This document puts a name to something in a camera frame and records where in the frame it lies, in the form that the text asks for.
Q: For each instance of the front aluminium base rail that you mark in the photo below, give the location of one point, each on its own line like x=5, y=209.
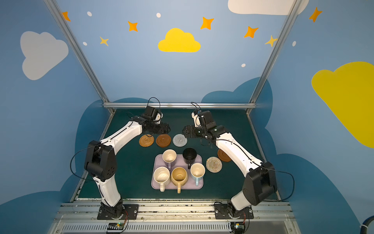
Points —
x=172, y=216

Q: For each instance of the black mug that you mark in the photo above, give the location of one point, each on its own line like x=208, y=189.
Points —
x=189, y=156

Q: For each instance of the grey woven coaster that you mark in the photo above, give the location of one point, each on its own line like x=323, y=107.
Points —
x=179, y=140

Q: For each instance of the yellow mug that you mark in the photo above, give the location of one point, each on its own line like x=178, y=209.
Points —
x=179, y=178

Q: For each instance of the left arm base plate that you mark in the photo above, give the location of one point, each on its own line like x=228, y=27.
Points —
x=119, y=212

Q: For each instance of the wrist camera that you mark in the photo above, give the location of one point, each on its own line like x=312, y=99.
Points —
x=152, y=114
x=203, y=119

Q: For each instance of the left aluminium frame post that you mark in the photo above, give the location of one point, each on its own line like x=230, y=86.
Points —
x=73, y=42

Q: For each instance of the beige woven coaster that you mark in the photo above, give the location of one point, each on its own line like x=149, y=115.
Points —
x=214, y=164

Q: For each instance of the light blue mug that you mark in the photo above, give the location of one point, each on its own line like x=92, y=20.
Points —
x=197, y=171

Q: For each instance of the circuit board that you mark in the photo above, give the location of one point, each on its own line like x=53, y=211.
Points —
x=237, y=228
x=115, y=228

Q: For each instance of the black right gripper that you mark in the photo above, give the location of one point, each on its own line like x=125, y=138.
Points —
x=193, y=131

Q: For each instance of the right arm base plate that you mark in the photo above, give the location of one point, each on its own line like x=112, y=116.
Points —
x=227, y=211

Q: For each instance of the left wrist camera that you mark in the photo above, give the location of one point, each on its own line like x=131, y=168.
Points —
x=152, y=114

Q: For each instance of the aluminium frame post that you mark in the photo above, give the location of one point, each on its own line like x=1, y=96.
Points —
x=73, y=42
x=284, y=32

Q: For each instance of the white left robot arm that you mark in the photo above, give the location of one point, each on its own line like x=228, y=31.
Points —
x=101, y=163

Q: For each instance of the left circuit board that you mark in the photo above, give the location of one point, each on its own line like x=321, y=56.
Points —
x=115, y=228

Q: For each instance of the horizontal aluminium frame rail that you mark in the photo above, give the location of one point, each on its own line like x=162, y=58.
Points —
x=139, y=105

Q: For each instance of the right aluminium frame post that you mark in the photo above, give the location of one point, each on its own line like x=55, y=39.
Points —
x=284, y=32

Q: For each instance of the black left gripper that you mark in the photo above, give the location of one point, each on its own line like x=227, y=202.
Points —
x=160, y=127

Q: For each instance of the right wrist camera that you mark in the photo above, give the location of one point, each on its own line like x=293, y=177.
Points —
x=203, y=119

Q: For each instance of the right circuit board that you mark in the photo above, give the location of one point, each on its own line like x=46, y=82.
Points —
x=237, y=228

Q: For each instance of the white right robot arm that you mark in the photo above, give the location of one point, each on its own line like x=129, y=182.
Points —
x=260, y=179

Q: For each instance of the tan woven coaster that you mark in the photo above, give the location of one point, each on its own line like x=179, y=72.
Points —
x=146, y=140

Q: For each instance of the purple mug cream inside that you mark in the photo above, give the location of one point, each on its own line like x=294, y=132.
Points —
x=169, y=158

